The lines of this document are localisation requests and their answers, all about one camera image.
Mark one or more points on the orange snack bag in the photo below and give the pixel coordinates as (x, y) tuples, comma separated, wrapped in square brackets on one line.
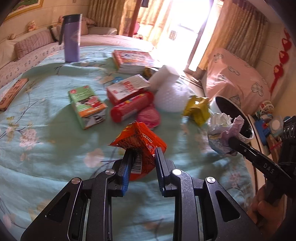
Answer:
[(139, 137)]

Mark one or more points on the pink heart pattern cover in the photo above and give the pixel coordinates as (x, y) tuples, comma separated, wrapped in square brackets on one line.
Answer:
[(233, 78)]

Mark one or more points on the green drink pouch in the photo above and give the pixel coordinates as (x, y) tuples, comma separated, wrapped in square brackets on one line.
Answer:
[(149, 72)]

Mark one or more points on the yellow foil wrapper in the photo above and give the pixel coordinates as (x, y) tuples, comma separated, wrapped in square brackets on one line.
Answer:
[(197, 109)]

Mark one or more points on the red children's book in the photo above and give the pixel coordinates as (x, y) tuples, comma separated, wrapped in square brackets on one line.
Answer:
[(133, 62)]

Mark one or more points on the purple thermos bottle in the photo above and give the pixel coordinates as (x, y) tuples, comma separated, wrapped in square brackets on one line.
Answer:
[(70, 34)]

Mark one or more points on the white foam fruit net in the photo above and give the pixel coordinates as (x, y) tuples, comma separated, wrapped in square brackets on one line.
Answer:
[(172, 97)]

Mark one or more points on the right hand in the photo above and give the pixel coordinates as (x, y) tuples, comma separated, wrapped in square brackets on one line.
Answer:
[(275, 222)]

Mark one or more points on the beige curtain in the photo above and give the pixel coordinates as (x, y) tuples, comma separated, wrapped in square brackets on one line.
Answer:
[(241, 29)]

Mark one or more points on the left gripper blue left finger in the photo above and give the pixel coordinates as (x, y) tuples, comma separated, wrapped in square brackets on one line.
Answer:
[(124, 171)]

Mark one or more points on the pink round candy pack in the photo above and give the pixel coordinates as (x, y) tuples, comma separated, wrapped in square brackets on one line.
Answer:
[(149, 116)]

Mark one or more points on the red cylindrical snack pack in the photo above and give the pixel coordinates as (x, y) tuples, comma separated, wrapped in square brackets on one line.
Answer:
[(131, 106)]

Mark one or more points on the red hanging ornaments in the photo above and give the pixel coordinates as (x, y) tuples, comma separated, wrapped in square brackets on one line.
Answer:
[(278, 70)]

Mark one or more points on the red white snack box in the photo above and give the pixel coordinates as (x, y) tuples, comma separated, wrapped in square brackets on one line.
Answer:
[(126, 89)]

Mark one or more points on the striped pink cushion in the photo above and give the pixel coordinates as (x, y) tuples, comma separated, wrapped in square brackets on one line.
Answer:
[(32, 43)]

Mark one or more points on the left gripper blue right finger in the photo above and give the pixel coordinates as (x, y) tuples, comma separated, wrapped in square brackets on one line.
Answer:
[(163, 169)]

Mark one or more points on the framed landscape painting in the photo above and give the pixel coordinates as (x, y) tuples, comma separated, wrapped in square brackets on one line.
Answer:
[(23, 7)]

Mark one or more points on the pink sofa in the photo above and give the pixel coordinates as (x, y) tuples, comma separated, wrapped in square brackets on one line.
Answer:
[(91, 35)]

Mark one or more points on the light blue floral tablecloth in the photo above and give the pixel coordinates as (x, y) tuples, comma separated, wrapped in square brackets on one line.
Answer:
[(43, 145)]

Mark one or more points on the wooden ruler board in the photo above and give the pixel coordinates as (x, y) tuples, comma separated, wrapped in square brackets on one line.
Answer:
[(11, 93)]

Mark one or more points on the blue toy truck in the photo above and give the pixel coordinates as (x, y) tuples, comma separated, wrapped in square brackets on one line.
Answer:
[(262, 129)]

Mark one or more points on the white paper ball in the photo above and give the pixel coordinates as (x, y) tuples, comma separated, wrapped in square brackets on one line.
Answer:
[(221, 129)]

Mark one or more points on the green milk carton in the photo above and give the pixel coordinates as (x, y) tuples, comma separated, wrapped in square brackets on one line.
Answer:
[(88, 107)]

